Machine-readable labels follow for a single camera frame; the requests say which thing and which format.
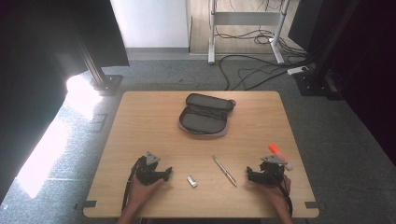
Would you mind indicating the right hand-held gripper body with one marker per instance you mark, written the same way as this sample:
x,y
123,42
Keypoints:
x,y
271,174

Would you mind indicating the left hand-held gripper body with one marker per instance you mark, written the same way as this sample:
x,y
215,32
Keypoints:
x,y
148,171

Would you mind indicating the orange highlighter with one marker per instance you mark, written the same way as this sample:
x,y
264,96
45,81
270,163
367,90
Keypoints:
x,y
278,151

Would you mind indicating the silver pen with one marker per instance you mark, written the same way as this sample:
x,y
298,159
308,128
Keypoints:
x,y
224,171

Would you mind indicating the small white eraser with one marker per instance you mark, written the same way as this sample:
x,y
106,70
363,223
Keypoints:
x,y
192,181

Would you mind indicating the black zip pencil case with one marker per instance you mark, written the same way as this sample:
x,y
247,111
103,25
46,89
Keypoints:
x,y
204,119

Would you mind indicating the person's right hand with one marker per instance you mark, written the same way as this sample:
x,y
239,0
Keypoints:
x,y
275,193

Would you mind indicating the person's left hand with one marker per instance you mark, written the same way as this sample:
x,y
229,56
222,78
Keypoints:
x,y
141,194

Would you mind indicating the grey floor socket plate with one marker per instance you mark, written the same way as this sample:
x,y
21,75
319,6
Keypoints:
x,y
98,122

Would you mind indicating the black metal stand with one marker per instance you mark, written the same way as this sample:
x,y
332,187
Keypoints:
x,y
314,81
102,79

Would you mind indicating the white power strip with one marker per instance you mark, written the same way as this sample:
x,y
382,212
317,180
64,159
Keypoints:
x,y
297,70

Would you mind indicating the black curtain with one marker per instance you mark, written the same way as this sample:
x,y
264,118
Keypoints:
x,y
370,77
31,77

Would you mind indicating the white metal desk frame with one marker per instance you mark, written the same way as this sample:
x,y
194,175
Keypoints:
x,y
246,18

